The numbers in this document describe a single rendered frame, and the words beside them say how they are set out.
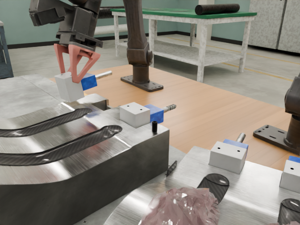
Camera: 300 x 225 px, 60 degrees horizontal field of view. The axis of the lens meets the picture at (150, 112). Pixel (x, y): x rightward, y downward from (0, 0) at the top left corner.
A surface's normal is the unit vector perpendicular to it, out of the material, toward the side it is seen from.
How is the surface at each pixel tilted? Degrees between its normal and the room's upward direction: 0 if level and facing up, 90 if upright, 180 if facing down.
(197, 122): 0
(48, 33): 90
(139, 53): 106
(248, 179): 0
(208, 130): 0
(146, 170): 90
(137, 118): 90
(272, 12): 90
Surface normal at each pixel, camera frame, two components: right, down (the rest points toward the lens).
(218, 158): -0.52, 0.35
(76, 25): 0.67, 0.22
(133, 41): -0.26, 0.62
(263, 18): -0.84, 0.22
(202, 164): 0.00, -0.91
